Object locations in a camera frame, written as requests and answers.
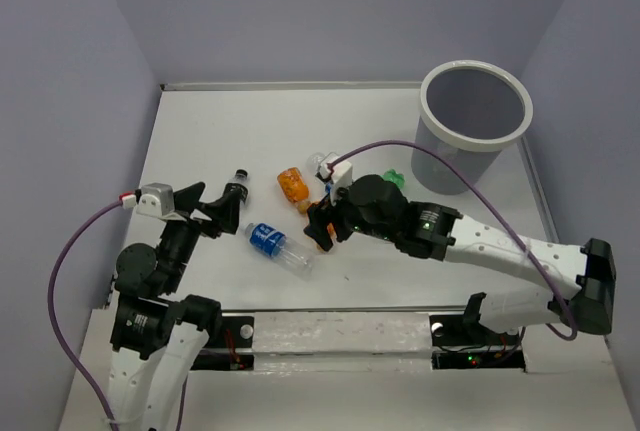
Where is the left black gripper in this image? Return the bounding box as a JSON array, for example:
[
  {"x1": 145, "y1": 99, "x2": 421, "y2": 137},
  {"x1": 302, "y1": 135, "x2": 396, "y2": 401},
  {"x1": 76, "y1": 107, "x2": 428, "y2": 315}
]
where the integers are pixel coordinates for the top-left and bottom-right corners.
[{"x1": 158, "y1": 179, "x2": 243, "y2": 289}]

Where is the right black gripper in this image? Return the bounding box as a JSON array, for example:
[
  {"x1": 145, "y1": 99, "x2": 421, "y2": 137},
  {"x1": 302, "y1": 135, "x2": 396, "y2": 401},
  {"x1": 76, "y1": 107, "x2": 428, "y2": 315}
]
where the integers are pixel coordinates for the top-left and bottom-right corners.
[{"x1": 302, "y1": 176, "x2": 395, "y2": 249}]

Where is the small black-capped clear bottle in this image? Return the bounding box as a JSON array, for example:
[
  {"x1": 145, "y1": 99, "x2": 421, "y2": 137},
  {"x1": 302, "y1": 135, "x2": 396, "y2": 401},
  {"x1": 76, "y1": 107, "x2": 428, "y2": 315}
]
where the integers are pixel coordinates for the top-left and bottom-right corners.
[{"x1": 224, "y1": 169, "x2": 249, "y2": 208}]

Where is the large blue-label clear bottle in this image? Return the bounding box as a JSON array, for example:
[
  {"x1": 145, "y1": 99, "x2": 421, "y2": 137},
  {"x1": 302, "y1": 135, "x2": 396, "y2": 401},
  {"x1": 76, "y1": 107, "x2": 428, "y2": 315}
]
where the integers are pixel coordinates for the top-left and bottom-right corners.
[{"x1": 244, "y1": 223, "x2": 314, "y2": 278}]

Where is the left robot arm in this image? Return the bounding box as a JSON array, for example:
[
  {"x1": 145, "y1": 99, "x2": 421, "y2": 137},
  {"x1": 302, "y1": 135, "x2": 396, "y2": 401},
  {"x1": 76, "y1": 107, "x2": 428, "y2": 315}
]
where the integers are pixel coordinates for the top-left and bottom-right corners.
[{"x1": 107, "y1": 179, "x2": 248, "y2": 430}]

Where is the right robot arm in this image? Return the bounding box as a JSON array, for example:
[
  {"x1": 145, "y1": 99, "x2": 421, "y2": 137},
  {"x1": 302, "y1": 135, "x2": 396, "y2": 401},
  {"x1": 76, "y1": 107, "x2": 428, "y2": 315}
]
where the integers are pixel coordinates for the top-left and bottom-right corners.
[{"x1": 304, "y1": 175, "x2": 616, "y2": 343}]

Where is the grey bin with white rim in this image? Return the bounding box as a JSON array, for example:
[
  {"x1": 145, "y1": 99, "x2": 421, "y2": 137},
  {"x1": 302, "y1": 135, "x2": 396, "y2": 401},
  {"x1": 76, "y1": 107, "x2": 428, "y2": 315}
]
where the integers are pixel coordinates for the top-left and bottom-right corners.
[{"x1": 411, "y1": 60, "x2": 534, "y2": 195}]

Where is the orange juice bottle rear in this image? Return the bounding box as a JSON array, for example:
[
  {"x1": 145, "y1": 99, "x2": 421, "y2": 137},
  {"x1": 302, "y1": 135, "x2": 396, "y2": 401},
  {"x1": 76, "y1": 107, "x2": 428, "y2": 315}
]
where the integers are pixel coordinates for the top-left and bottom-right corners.
[{"x1": 277, "y1": 167, "x2": 311, "y2": 214}]

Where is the green plastic bottle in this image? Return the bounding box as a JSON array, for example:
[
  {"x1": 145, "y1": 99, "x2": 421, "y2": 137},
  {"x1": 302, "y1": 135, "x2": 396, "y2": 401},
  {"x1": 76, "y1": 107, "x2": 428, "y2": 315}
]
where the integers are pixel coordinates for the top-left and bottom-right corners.
[{"x1": 382, "y1": 169, "x2": 405, "y2": 190}]

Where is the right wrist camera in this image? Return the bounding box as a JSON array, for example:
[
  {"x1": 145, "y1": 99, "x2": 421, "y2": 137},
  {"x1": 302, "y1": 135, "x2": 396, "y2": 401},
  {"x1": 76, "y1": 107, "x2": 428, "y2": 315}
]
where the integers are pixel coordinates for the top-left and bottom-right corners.
[{"x1": 320, "y1": 152, "x2": 353, "y2": 194}]

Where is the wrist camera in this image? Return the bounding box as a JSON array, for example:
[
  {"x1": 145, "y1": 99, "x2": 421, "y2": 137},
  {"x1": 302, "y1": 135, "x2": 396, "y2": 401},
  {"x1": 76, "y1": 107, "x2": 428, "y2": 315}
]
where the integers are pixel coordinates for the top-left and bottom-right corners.
[
  {"x1": 320, "y1": 152, "x2": 353, "y2": 194},
  {"x1": 119, "y1": 183, "x2": 175, "y2": 220}
]

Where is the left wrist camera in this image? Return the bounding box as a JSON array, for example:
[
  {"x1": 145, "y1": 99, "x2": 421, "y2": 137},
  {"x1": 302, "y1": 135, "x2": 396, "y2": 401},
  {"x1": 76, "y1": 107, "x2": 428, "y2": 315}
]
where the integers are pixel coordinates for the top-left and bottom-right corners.
[{"x1": 119, "y1": 183, "x2": 175, "y2": 220}]

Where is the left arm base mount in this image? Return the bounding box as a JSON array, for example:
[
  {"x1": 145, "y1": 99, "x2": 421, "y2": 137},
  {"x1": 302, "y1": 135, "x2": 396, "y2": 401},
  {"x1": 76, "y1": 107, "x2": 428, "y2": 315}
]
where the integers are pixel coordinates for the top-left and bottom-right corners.
[{"x1": 191, "y1": 314, "x2": 255, "y2": 372}]

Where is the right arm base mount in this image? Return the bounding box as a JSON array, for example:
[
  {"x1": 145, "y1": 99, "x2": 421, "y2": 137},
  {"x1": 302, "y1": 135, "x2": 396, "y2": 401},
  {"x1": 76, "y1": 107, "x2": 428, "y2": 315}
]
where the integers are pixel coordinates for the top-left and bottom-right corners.
[{"x1": 429, "y1": 314, "x2": 526, "y2": 371}]

